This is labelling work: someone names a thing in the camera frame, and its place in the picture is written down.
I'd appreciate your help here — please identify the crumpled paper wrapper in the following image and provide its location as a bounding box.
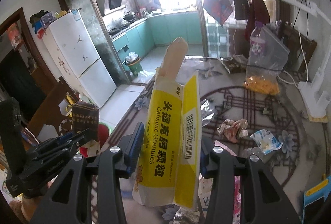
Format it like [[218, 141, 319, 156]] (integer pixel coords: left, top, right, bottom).
[[217, 119, 249, 143]]

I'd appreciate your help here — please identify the plastic bag of yellow snacks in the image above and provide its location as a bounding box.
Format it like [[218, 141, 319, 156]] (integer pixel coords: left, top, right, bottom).
[[244, 25, 290, 96]]

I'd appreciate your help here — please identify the dark red cloth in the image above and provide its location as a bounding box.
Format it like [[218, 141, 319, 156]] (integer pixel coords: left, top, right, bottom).
[[244, 0, 270, 41]]

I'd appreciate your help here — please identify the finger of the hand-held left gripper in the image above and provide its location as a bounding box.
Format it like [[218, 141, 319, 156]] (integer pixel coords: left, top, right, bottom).
[[34, 132, 81, 157]]

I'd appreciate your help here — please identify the clear plastic bottle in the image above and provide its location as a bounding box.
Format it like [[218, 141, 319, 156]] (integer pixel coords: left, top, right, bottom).
[[249, 21, 265, 65]]

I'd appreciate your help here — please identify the dark patterned box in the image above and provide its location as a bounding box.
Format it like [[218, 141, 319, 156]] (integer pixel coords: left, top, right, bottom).
[[223, 55, 249, 74]]

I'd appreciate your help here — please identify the yellow medicine box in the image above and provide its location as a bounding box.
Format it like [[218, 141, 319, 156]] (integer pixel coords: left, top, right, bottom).
[[132, 37, 201, 213]]

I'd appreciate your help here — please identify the table with floral cloth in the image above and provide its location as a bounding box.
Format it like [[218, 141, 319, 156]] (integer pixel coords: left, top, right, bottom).
[[103, 56, 327, 224]]

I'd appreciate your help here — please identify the blue and white plastic wrapper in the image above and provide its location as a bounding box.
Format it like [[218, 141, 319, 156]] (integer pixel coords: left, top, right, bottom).
[[249, 129, 284, 155]]

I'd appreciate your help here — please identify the dark wooden chair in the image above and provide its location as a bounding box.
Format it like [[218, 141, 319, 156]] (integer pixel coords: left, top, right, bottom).
[[281, 22, 318, 72]]

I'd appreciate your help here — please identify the black handbag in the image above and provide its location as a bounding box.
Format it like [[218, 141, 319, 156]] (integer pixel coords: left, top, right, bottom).
[[233, 0, 250, 21]]

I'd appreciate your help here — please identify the white desk lamp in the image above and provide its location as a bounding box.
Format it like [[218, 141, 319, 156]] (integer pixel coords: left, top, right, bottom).
[[268, 0, 329, 119]]

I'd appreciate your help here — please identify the carved wooden chair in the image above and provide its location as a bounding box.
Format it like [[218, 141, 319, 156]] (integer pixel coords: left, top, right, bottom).
[[24, 76, 81, 155]]

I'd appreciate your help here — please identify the red basin with green rim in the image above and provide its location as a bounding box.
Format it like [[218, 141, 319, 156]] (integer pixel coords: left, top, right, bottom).
[[98, 123, 112, 148]]

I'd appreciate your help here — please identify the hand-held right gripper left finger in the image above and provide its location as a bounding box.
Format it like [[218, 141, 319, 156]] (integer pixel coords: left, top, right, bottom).
[[31, 122, 145, 224]]

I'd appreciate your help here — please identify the black wok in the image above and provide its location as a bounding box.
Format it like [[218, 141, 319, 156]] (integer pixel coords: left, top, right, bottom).
[[122, 12, 137, 22]]

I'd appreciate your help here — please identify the brown carton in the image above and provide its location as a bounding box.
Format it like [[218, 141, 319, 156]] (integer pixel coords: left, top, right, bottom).
[[71, 102, 100, 142]]

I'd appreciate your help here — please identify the white refrigerator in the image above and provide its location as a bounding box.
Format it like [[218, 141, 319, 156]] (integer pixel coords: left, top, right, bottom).
[[41, 9, 117, 109]]

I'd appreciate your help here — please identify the silver foil wrapper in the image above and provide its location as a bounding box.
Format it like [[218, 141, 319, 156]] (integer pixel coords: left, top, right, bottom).
[[199, 98, 217, 127]]

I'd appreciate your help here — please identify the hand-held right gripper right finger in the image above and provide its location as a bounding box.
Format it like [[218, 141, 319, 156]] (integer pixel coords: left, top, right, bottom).
[[200, 137, 302, 224]]

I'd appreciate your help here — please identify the green trash bin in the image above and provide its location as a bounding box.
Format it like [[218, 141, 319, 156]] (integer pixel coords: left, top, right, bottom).
[[125, 52, 143, 77]]

